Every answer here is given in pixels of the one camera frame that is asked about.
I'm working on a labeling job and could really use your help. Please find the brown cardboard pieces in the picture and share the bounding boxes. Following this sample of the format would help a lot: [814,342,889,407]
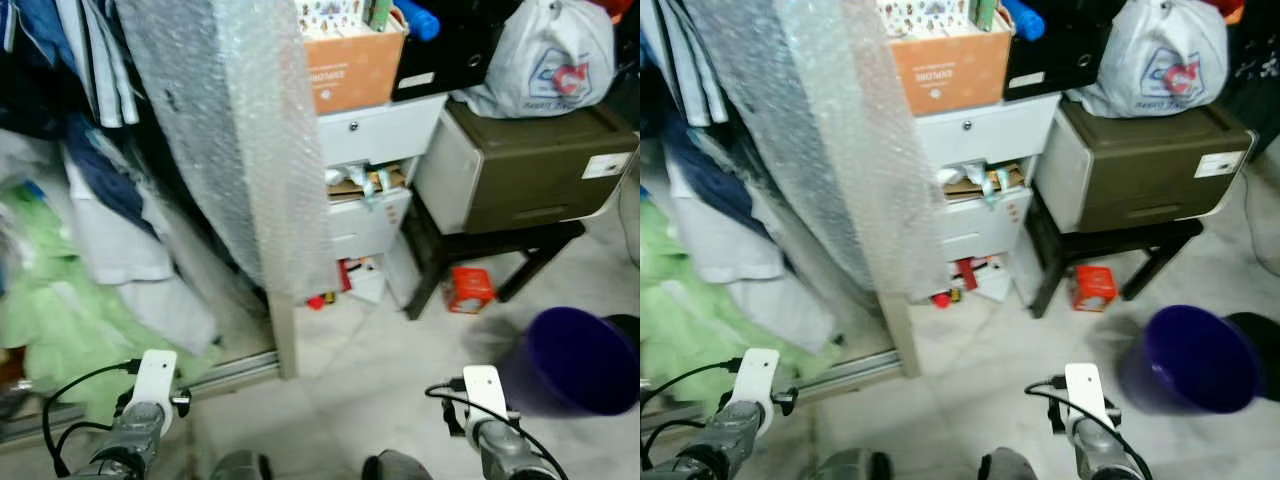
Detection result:
[945,168,1026,195]
[328,168,408,197]

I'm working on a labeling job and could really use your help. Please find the beige wooden wardrobe panel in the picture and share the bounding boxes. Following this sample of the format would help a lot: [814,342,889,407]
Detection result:
[880,292,923,379]
[266,288,301,380]

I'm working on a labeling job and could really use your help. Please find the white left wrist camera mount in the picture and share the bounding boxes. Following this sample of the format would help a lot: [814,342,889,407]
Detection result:
[735,348,782,433]
[132,349,179,436]

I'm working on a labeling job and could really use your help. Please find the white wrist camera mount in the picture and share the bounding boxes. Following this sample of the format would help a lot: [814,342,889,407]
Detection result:
[132,349,179,436]
[462,365,511,426]
[1064,362,1121,429]
[735,348,782,433]

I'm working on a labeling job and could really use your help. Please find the white grey hanging garment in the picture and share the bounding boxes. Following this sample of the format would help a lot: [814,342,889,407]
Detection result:
[662,150,839,353]
[62,140,221,353]

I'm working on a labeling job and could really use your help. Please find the grey floor cable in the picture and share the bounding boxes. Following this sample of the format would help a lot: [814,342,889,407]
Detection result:
[1240,165,1280,263]

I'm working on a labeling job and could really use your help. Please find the purple plastic bin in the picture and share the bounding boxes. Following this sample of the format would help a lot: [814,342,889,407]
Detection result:
[1118,305,1264,416]
[497,307,640,419]

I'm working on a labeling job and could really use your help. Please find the teal white patterned lanyard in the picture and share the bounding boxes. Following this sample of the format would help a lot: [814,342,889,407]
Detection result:
[360,168,393,213]
[982,165,1013,211]

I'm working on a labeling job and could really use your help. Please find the silver robot leg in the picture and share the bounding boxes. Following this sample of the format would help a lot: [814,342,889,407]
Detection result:
[210,450,273,480]
[978,447,1041,480]
[815,448,893,480]
[362,450,434,480]

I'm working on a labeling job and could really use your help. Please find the white appliance label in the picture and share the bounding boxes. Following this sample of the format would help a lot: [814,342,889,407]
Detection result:
[582,152,632,181]
[1195,150,1247,180]

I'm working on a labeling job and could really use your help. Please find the blue plastic bottle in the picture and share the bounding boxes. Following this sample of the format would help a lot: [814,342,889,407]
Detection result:
[395,0,442,42]
[1000,0,1047,42]

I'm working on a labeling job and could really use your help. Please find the open white drawer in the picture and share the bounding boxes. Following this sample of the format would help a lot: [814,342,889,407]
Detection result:
[938,160,1031,216]
[326,160,415,216]

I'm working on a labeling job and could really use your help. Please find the dark blue hanging garment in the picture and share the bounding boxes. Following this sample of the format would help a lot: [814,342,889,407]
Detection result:
[660,115,766,241]
[62,115,159,239]

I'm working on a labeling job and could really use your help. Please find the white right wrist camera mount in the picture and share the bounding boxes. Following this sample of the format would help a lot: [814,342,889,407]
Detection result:
[1064,362,1121,429]
[462,365,511,426]

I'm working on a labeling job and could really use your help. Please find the silver wardrobe floor rail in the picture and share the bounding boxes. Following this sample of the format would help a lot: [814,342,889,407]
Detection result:
[640,350,903,436]
[0,350,283,443]

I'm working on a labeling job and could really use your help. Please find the silver right robot leg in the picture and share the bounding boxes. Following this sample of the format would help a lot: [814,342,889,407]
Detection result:
[978,447,1041,480]
[362,450,434,480]

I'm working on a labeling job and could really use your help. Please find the silver left robot leg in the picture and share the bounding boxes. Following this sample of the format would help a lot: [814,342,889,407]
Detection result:
[210,450,273,480]
[815,448,893,480]

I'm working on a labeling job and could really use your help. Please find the light green cloth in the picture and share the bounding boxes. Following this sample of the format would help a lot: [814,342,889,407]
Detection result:
[640,195,843,406]
[0,185,223,421]

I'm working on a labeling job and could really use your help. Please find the dark wooden stool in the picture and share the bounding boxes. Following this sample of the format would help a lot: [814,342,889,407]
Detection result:
[1025,188,1206,319]
[402,192,588,321]

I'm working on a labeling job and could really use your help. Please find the white metal drawer cabinet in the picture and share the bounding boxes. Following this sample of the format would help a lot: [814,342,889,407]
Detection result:
[915,94,1063,303]
[318,94,449,309]

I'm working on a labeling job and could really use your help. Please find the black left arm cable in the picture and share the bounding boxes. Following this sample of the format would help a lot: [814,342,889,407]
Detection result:
[640,360,743,471]
[42,360,141,479]

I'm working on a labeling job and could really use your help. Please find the blue white striped shirts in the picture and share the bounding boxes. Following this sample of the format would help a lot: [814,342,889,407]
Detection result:
[0,0,143,131]
[640,0,731,129]

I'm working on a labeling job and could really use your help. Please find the clear bubble wrap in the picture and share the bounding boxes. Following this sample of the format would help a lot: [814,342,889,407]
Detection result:
[115,0,337,301]
[685,0,949,303]

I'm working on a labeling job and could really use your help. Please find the small red orange box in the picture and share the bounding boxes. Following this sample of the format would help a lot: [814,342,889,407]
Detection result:
[445,265,498,315]
[1070,264,1120,313]

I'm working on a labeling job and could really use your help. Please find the orange cardboard box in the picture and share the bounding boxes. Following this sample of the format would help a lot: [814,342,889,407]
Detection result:
[890,30,1013,116]
[303,28,408,116]

